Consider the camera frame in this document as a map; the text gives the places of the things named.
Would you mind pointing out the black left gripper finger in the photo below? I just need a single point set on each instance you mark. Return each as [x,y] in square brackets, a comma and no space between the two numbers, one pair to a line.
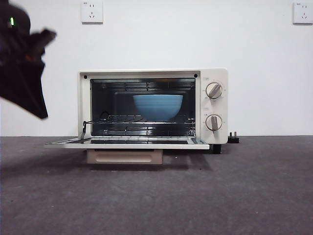
[38,80]
[17,85]

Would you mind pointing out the blue ribbed bowl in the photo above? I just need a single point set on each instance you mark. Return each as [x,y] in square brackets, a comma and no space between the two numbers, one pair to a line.
[157,107]

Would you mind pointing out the cream Toshiba toaster oven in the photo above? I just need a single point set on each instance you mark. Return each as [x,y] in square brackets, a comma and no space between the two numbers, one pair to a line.
[220,107]

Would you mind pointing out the temperature knob beige pointer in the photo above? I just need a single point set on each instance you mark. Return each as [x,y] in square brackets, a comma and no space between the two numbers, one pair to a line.
[214,90]

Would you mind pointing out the timer knob beige pointer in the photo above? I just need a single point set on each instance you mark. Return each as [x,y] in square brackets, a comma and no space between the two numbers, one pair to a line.
[214,122]

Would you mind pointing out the black power plug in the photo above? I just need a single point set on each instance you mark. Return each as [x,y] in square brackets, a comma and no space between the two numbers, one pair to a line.
[233,139]

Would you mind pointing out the white wall socket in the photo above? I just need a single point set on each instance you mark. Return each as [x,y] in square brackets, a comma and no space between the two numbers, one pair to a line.
[303,13]
[92,12]

